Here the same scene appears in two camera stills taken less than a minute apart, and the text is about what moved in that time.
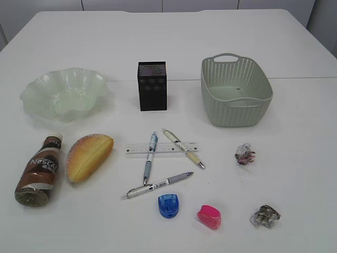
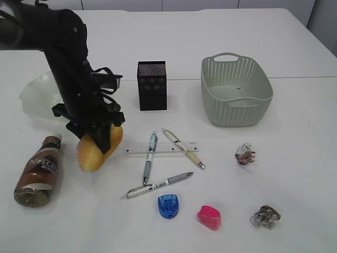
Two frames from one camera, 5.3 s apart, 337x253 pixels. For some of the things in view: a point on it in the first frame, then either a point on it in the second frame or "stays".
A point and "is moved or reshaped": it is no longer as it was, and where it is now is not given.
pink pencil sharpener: x=209 y=216 stays
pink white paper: x=244 y=155 stays
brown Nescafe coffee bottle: x=39 y=174 stays
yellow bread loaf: x=86 y=154 is moved or reshaped
